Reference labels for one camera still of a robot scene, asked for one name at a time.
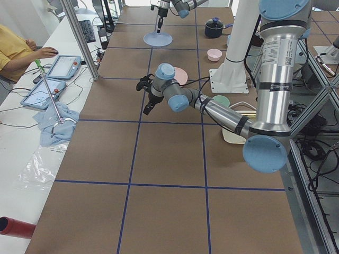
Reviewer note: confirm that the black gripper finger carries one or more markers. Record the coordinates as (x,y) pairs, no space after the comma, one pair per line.
(148,108)

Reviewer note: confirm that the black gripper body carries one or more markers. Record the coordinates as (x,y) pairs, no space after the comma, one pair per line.
(154,97)
(160,14)

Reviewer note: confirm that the blue plate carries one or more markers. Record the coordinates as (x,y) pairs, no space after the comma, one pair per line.
(155,39)

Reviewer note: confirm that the pink plate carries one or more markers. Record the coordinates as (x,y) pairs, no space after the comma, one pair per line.
(181,76)

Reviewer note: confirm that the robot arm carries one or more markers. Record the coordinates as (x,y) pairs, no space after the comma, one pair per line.
(280,24)
(181,7)

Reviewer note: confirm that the person's hand on mouse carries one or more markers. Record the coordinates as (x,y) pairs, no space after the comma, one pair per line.
(46,52)

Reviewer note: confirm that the dark blue pot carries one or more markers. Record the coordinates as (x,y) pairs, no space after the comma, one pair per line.
(214,27)

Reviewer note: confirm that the pink bowl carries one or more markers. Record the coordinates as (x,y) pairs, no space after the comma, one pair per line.
(214,55)

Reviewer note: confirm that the light blue cup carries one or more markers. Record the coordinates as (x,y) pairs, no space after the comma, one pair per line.
(228,40)

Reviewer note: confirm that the green bowl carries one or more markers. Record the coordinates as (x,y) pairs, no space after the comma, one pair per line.
(222,100)

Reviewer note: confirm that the black keyboard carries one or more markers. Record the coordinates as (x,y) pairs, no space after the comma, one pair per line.
(87,30)

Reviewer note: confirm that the cream square plate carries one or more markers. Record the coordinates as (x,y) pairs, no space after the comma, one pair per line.
(232,138)

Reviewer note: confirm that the blue cloth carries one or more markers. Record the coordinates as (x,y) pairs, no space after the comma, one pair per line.
(53,132)

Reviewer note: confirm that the upper teach pendant tablet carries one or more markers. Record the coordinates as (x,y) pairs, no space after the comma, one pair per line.
(64,67)

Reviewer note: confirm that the teach pendant tablet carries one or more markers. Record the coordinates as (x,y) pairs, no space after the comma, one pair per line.
(39,97)
(64,67)

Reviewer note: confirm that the lower teach pendant tablet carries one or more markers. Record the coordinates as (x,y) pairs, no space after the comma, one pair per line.
(39,97)

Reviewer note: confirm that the clear plastic bag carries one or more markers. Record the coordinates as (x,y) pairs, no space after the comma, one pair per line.
(40,172)

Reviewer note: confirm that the person in yellow shirt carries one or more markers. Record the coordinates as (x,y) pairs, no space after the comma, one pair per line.
(17,54)

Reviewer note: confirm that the red cylinder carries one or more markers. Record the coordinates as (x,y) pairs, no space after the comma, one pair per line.
(16,228)

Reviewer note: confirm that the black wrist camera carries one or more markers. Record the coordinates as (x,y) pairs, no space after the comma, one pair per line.
(145,83)

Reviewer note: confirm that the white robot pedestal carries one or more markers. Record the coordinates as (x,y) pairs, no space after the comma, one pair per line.
(230,77)

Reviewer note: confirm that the aluminium frame post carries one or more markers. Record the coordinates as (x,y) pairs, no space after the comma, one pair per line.
(80,39)

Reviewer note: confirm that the green handled metal rod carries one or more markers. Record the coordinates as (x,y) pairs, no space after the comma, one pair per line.
(40,68)

